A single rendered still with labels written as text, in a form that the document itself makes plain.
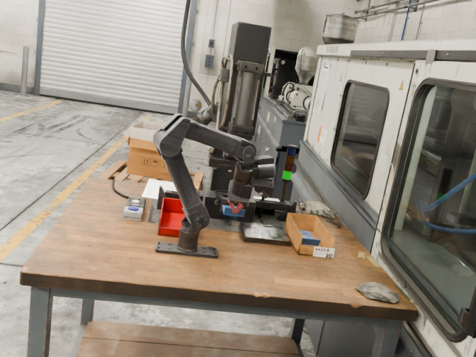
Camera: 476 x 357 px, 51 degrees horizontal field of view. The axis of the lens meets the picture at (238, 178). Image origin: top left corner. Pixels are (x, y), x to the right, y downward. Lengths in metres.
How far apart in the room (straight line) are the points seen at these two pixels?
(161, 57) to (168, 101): 0.95
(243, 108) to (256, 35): 0.28
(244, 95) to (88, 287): 0.90
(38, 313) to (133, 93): 9.89
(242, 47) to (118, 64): 9.37
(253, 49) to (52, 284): 1.11
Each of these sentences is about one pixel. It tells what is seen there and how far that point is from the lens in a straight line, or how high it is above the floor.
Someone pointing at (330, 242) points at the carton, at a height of 0.95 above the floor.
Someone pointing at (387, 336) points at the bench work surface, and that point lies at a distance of 1.63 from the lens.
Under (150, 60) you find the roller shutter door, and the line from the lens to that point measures 11.14.
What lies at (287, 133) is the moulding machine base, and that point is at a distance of 5.02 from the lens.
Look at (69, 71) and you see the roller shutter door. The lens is 11.51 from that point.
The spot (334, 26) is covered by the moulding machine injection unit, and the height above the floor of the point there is 2.03.
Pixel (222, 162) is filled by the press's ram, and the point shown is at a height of 1.13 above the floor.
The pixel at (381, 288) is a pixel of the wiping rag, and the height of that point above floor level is 0.92.
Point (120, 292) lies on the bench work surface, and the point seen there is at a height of 0.87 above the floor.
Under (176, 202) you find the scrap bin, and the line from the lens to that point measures 1.95.
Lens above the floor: 1.54
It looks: 14 degrees down
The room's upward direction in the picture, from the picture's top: 9 degrees clockwise
